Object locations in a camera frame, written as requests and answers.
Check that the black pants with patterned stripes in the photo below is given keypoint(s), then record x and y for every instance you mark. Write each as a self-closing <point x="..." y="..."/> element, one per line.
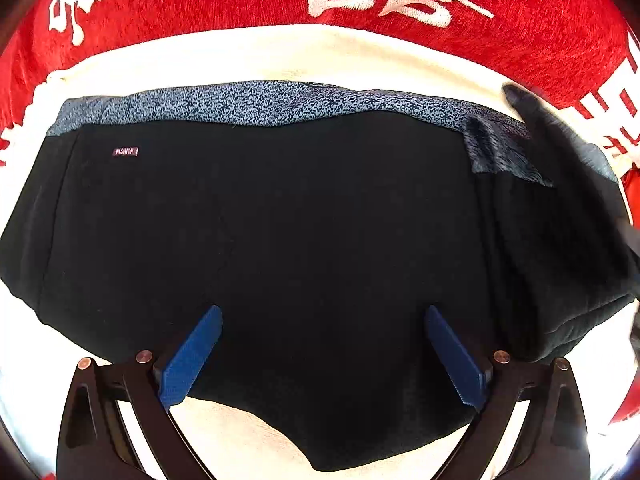
<point x="300" y="235"/>

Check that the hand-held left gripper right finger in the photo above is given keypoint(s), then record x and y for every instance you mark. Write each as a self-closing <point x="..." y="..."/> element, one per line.
<point x="457" y="360"/>

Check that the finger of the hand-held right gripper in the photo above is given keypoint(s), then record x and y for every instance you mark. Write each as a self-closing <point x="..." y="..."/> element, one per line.
<point x="555" y="130"/>

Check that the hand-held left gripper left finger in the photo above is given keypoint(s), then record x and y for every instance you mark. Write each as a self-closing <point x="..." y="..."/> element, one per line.
<point x="192" y="355"/>

